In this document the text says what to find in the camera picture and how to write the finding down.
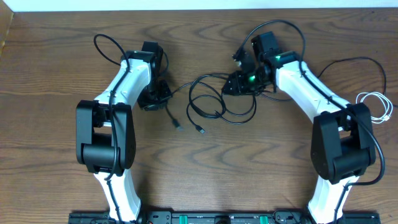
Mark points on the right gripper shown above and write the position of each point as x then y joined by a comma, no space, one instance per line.
239,84

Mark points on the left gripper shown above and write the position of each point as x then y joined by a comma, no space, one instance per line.
145,102

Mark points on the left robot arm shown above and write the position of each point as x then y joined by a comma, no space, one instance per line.
105,135

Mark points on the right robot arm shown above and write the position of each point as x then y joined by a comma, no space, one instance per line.
344,151

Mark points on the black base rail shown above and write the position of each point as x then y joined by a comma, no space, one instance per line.
167,217

